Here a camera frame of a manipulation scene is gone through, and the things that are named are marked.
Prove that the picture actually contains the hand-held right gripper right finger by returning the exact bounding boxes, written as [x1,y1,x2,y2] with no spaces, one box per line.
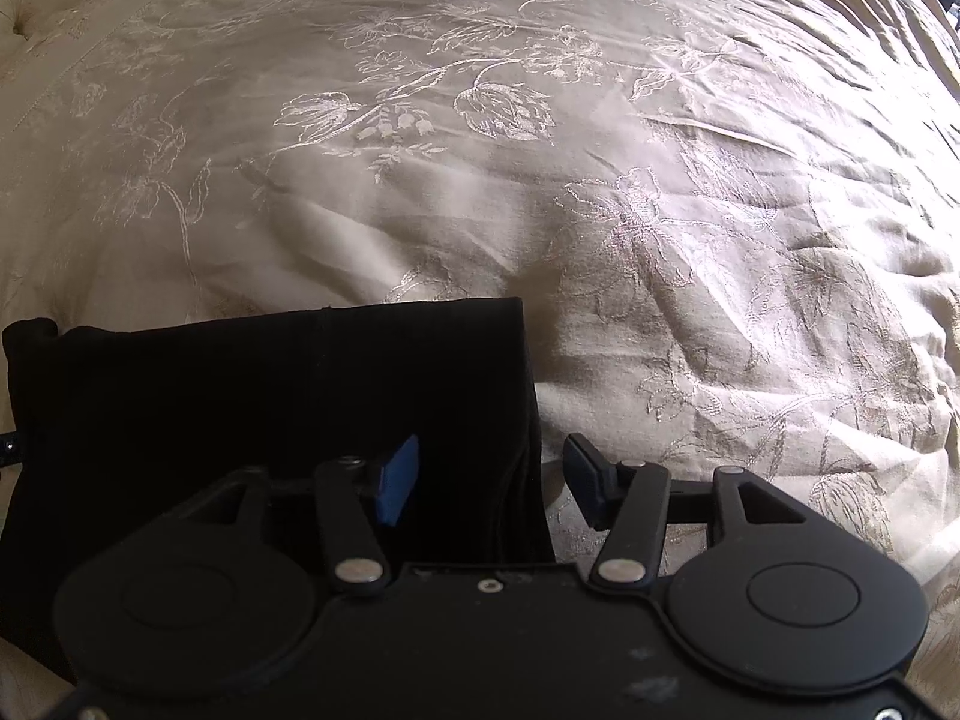
[564,433,807,592]

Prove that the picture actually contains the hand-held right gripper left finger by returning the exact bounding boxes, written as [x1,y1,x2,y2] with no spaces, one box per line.
[165,433,419,593]

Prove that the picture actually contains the black pants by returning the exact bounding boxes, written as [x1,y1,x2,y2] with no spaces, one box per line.
[0,297,556,683]

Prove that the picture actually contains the beige floral embroidered bedspread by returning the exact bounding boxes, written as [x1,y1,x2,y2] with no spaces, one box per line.
[0,0,960,720]

